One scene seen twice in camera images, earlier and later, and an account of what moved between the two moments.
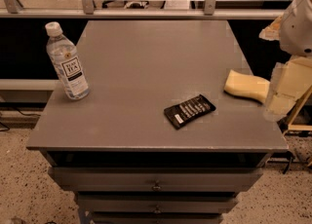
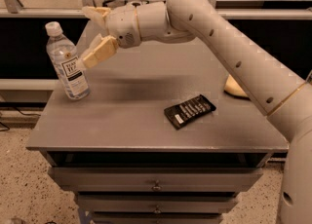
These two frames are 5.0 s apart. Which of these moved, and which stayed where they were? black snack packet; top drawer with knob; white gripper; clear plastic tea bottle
Moved: white gripper
Stayed: clear plastic tea bottle; top drawer with knob; black snack packet
